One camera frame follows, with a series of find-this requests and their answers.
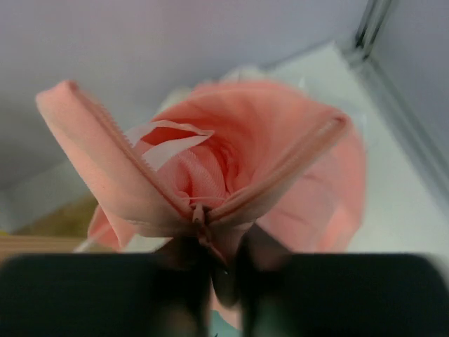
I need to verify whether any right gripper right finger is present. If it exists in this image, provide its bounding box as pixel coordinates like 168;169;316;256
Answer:
224;226;448;336

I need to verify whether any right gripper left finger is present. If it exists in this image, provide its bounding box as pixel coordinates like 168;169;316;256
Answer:
1;239;210;336

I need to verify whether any pink skirt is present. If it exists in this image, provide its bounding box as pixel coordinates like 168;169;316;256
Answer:
34;79;368;337

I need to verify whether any white skirt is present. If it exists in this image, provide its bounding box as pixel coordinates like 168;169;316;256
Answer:
159;65;310;111

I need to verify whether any teal plastic basin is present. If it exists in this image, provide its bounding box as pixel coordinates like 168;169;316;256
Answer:
209;310;241;337

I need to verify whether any wooden clothes rack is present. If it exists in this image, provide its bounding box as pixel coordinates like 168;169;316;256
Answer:
1;194;113;261

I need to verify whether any aluminium frame post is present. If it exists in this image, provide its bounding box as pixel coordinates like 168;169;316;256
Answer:
351;1;448;208

